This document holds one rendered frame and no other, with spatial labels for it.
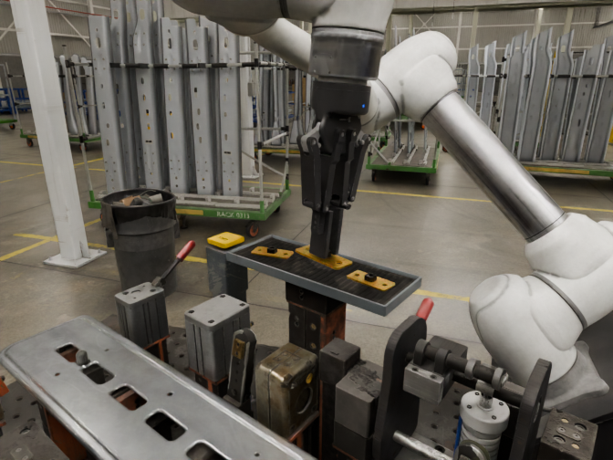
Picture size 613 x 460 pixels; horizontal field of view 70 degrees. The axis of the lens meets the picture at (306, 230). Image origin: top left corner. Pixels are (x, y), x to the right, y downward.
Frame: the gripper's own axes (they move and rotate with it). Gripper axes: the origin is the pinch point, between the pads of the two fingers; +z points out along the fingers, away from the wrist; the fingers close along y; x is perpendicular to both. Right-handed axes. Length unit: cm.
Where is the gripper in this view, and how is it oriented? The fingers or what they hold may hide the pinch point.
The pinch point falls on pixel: (326, 231)
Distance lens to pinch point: 63.0
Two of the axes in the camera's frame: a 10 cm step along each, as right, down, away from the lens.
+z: -0.9, 9.4, 3.3
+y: -6.8, 1.8, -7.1
